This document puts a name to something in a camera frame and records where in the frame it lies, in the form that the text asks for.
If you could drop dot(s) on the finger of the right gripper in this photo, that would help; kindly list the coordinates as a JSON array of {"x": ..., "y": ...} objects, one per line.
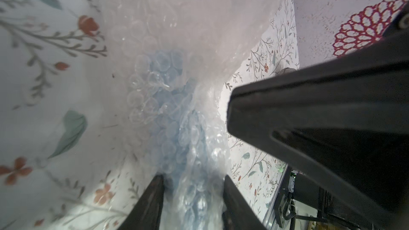
[{"x": 344, "y": 123}]

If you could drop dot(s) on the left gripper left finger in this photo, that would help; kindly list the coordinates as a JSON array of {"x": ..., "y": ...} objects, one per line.
[{"x": 146, "y": 214}]

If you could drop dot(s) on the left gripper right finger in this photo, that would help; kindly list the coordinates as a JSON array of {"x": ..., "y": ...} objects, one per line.
[{"x": 237, "y": 214}]

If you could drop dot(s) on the blue ribbed vase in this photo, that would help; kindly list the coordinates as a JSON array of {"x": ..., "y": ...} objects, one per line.
[{"x": 187, "y": 142}]

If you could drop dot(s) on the bubble wrap sheet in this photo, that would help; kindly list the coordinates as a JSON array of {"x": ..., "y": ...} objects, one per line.
[{"x": 220, "y": 32}]

